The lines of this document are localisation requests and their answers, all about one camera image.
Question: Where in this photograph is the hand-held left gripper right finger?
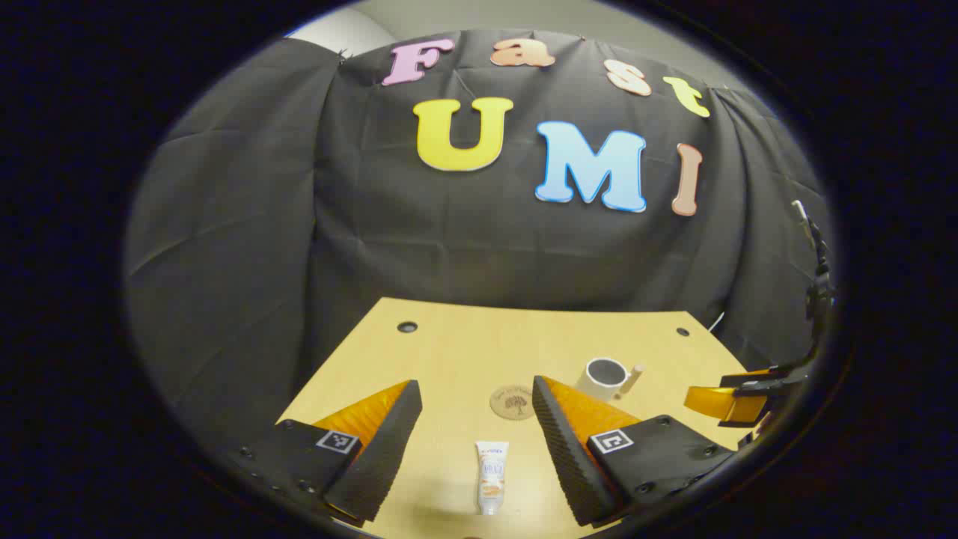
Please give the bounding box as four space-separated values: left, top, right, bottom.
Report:
531 375 736 529

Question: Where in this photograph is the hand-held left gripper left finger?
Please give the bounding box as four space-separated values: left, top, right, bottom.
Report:
236 380 424 527

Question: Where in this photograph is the white cup with wooden handle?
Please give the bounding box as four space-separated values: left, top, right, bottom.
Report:
575 357 646 401

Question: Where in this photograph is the round cork coaster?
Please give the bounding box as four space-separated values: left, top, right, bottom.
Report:
489 384 537 421

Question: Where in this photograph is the white toothpaste tube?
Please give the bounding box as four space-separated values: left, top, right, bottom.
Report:
475 440 510 517

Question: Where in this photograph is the light wooden desktop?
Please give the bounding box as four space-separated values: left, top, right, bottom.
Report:
277 297 757 539

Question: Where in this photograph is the black backdrop cloth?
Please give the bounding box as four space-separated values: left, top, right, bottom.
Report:
123 30 835 450

